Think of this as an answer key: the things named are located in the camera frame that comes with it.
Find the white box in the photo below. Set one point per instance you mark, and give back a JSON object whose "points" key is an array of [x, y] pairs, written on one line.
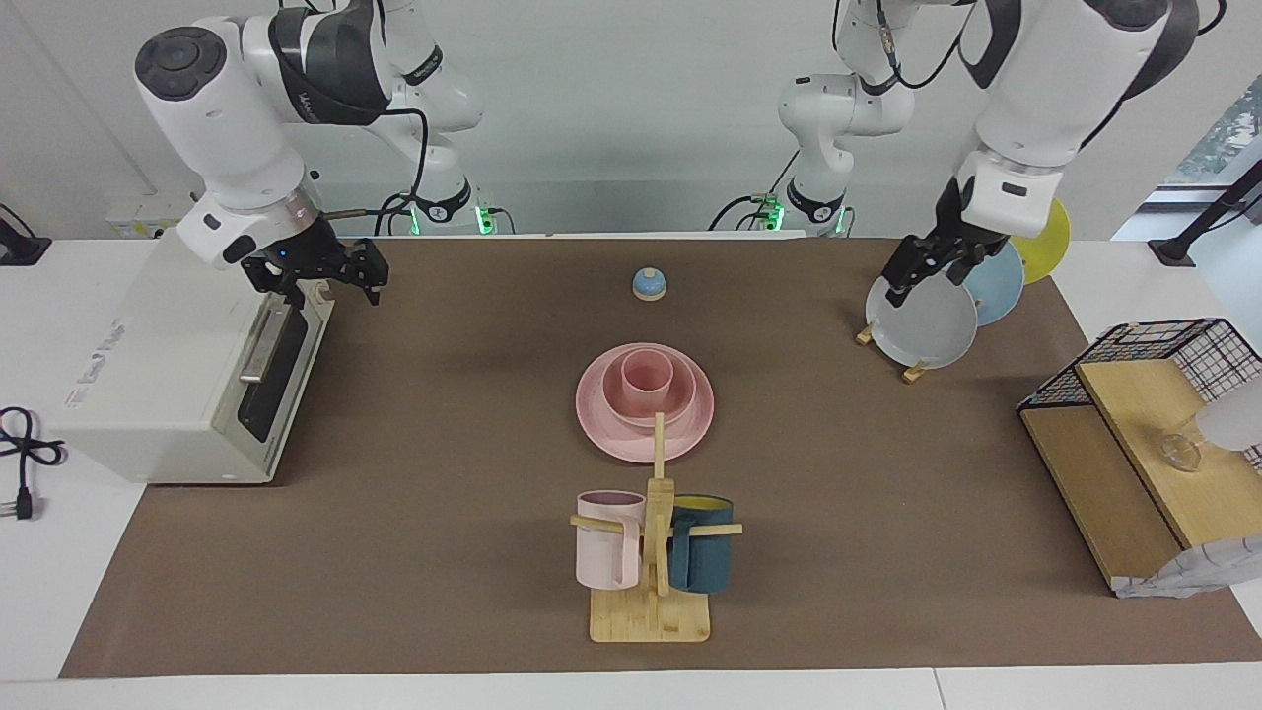
{"points": [[133, 217]]}

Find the pale pink mug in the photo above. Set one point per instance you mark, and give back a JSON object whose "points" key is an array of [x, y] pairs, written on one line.
{"points": [[601, 557]]}

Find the light blue plate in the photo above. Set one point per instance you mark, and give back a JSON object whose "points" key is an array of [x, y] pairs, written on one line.
{"points": [[998, 286]]}

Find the grey plate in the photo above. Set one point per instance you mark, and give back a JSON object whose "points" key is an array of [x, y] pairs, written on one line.
{"points": [[927, 325]]}

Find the pink cup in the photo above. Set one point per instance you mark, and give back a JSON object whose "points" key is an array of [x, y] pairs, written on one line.
{"points": [[646, 390]]}

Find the clear glass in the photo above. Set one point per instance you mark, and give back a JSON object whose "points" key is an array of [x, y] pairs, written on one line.
{"points": [[1180, 452]]}

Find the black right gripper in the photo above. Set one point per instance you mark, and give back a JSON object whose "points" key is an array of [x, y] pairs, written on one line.
{"points": [[315, 258]]}

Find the white toaster oven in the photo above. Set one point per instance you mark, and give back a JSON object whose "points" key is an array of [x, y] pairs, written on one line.
{"points": [[148, 385]]}

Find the black stand with pole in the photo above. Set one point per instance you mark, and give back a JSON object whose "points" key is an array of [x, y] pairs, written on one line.
{"points": [[1213, 212]]}

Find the black clamp mount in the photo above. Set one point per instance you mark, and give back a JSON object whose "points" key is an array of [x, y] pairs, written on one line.
{"points": [[22, 249]]}

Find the wooden two-tier shelf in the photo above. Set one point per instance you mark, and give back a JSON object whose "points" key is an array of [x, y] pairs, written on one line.
{"points": [[1134, 394]]}

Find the frosted white container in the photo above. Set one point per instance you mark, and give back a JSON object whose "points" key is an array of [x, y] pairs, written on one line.
{"points": [[1237, 419]]}

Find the crumpled white paper bag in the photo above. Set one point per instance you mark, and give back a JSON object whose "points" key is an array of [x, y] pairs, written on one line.
{"points": [[1203, 570]]}

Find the yellow plate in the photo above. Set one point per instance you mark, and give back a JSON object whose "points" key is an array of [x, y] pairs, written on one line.
{"points": [[1050, 242]]}

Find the pink bowl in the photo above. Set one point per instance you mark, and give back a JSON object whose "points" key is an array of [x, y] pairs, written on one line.
{"points": [[685, 394]]}

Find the wooden mug tree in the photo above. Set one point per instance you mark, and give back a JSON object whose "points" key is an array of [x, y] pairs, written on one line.
{"points": [[651, 616]]}

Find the blue and wood bell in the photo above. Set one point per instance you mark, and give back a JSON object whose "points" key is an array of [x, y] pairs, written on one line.
{"points": [[650, 286]]}

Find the brown table mat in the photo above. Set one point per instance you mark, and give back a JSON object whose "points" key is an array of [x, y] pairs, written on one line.
{"points": [[444, 552]]}

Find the wooden plate rack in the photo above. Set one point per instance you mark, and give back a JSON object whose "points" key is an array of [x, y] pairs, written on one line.
{"points": [[915, 373]]}

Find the dark teal mug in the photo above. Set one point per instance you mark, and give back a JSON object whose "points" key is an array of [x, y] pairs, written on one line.
{"points": [[705, 562]]}

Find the pink plate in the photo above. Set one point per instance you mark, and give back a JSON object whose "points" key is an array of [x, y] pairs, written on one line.
{"points": [[596, 419]]}

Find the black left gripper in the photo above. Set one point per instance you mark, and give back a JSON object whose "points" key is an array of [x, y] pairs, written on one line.
{"points": [[946, 247]]}

